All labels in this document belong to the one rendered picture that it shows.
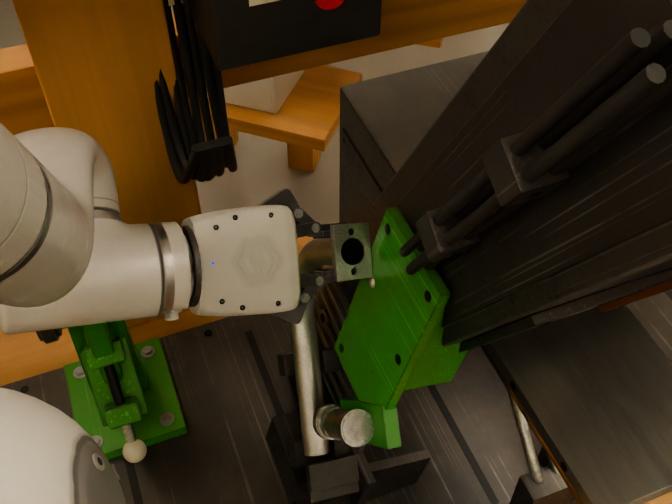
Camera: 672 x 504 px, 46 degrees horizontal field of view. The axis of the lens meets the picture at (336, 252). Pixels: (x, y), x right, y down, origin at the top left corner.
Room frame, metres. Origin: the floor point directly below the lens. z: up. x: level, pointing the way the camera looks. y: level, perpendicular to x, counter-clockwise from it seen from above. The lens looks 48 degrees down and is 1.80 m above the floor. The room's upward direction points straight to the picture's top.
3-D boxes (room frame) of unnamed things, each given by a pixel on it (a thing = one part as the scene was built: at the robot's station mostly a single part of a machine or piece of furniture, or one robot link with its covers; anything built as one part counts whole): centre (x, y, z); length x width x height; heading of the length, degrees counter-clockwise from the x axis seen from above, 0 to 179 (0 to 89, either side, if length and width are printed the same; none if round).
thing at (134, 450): (0.46, 0.24, 0.96); 0.06 x 0.03 x 0.06; 21
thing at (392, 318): (0.48, -0.08, 1.17); 0.13 x 0.12 x 0.20; 111
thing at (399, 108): (0.73, -0.17, 1.07); 0.30 x 0.18 x 0.34; 111
